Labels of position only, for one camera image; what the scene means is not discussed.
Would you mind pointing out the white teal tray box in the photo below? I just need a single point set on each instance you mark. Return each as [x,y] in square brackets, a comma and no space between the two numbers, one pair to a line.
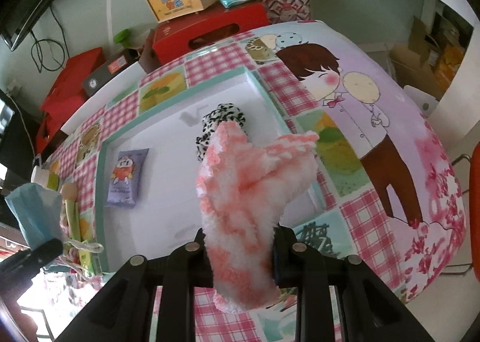
[167,214]

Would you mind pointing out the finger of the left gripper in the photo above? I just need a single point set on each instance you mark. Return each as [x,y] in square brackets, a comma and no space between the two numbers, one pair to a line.
[30,261]

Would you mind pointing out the red cardboard box with handle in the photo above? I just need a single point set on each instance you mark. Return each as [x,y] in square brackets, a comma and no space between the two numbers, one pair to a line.
[174,38]

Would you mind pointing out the purple snack packet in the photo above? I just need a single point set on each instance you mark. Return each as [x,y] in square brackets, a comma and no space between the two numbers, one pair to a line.
[124,181]

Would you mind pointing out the green plastic dumbbell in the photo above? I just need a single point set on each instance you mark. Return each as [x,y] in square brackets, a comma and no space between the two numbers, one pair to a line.
[123,38]

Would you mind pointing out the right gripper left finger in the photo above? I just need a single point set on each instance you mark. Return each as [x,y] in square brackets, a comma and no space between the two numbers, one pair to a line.
[186,269]

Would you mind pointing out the light green sock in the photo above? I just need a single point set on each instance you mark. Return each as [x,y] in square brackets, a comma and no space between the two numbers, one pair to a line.
[78,256]

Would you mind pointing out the beige makeup sponge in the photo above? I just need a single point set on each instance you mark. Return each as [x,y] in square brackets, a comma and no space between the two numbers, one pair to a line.
[69,191]

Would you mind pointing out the black box with gauge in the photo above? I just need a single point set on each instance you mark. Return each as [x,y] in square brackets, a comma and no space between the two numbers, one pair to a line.
[109,69]

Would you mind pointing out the white pill bottle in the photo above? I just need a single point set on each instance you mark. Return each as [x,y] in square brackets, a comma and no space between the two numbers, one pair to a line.
[40,176]

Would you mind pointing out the pink plaid patchwork tablecloth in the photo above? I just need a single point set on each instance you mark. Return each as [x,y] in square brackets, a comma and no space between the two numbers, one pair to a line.
[390,192]

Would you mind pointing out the pink white fuzzy sock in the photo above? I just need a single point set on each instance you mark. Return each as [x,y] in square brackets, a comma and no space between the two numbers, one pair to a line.
[243,191]

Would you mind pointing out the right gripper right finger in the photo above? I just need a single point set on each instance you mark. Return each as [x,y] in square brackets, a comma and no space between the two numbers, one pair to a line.
[298,265]

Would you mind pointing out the black monitor screen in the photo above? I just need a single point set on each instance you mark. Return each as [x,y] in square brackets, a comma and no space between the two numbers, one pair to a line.
[17,151]

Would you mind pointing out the red chair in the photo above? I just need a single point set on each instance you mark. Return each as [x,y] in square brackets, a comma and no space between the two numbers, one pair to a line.
[474,206]

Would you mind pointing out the light blue face mask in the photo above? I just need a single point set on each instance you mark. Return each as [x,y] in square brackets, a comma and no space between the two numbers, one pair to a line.
[37,211]

